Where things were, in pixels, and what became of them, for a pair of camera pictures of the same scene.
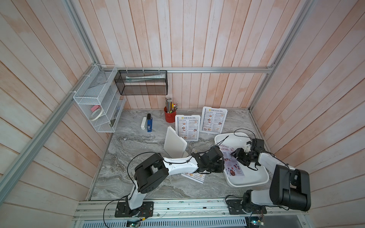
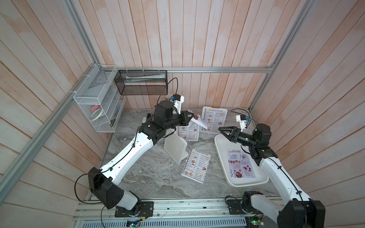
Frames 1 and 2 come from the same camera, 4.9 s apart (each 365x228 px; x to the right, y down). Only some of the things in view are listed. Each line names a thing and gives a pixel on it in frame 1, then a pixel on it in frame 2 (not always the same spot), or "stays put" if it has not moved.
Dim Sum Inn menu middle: x=188 y=128 stays put
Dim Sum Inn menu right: x=213 y=120 stays put
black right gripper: x=238 y=153 to x=228 y=130
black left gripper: x=221 y=167 to x=186 y=121
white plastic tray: x=251 y=177 stays put
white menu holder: x=213 y=120 stays put
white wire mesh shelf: x=100 y=99 stays put
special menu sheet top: x=232 y=166 to x=200 y=121
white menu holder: x=175 y=146 stays put
